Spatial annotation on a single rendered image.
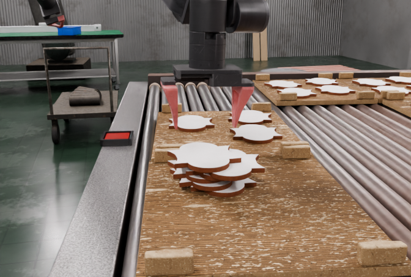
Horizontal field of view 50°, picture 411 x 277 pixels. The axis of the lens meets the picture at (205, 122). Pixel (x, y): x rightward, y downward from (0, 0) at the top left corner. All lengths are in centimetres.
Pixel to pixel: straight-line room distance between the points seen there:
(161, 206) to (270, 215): 18
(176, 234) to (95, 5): 912
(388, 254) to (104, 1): 926
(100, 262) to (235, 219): 21
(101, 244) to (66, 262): 6
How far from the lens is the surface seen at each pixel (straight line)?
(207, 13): 68
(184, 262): 56
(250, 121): 120
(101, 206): 80
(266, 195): 78
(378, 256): 62
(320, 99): 154
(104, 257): 66
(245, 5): 71
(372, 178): 94
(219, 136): 109
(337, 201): 78
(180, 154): 80
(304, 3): 1069
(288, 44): 1060
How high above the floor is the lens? 126
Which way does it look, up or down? 15 degrees down
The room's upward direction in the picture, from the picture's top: straight up
